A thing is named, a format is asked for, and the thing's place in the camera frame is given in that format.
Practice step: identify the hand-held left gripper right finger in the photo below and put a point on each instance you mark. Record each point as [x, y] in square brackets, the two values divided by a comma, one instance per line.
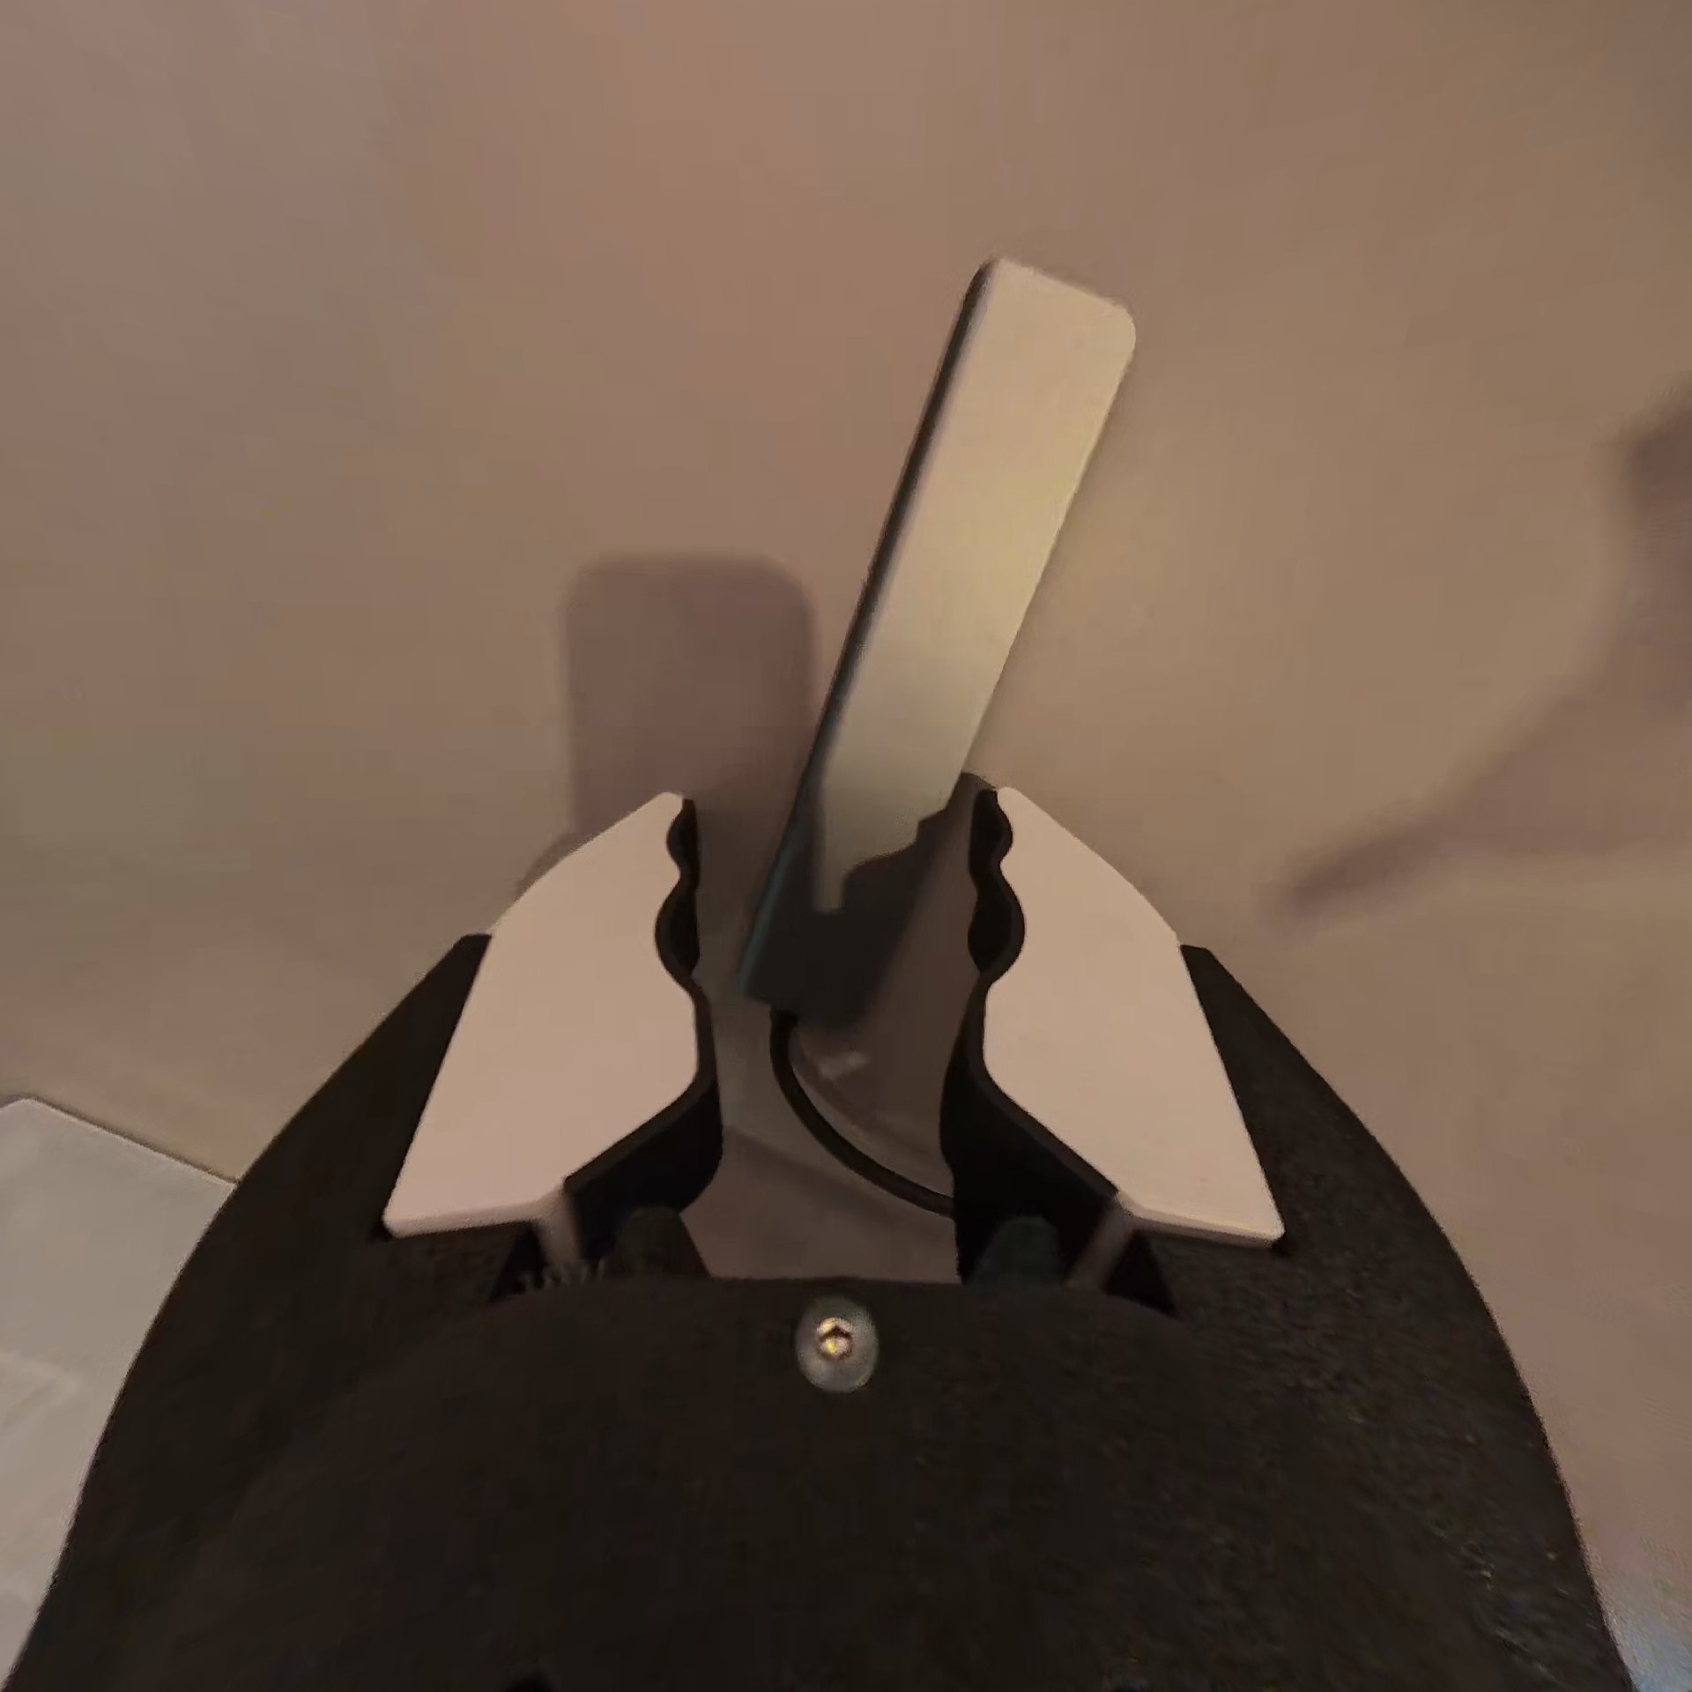
[1111, 1044]

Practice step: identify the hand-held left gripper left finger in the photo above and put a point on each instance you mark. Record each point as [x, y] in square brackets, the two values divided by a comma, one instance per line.
[554, 1032]

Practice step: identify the grey usb hub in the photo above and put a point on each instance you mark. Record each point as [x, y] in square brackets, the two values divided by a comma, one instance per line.
[965, 594]

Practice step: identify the clear plastic storage bin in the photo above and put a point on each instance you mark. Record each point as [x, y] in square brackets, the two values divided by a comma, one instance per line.
[78, 1255]

